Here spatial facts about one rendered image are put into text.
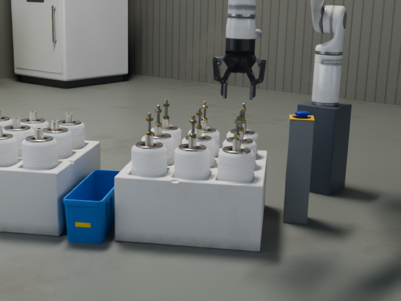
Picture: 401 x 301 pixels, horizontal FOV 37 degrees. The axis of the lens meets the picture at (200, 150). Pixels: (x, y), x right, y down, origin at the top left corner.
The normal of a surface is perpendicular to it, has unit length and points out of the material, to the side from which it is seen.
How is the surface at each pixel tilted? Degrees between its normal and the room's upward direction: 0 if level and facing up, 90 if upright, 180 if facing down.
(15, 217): 90
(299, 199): 90
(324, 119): 90
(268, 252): 0
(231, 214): 90
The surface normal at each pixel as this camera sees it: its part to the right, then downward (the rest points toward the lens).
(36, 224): -0.14, 0.23
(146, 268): 0.03, -0.97
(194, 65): -0.58, 0.18
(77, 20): 0.81, 0.16
